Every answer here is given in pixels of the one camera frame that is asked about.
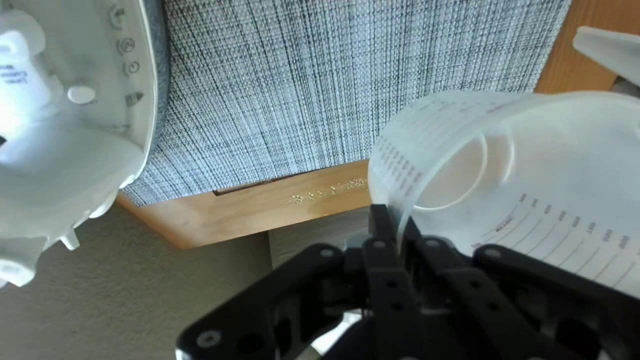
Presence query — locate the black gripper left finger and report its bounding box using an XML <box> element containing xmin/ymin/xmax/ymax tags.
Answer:
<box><xmin>176</xmin><ymin>202</ymin><xmax>436</xmax><ymax>360</ymax></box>

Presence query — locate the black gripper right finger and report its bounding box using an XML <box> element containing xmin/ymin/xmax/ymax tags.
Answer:
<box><xmin>398</xmin><ymin>217</ymin><xmax>640</xmax><ymax>360</ymax></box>

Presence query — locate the translucent plastic measuring jar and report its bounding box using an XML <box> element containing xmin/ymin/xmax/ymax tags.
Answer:
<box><xmin>366</xmin><ymin>26</ymin><xmax>640</xmax><ymax>303</ymax></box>

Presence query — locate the wooden side table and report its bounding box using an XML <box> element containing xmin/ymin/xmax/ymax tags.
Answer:
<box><xmin>115</xmin><ymin>0</ymin><xmax>640</xmax><ymax>251</ymax></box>

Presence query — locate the grey checked fabric mat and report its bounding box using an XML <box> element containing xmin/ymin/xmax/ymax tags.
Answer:
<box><xmin>122</xmin><ymin>0</ymin><xmax>574</xmax><ymax>208</ymax></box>

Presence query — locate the white folded cloth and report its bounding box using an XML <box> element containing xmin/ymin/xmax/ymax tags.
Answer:
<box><xmin>0</xmin><ymin>0</ymin><xmax>163</xmax><ymax>290</ymax></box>

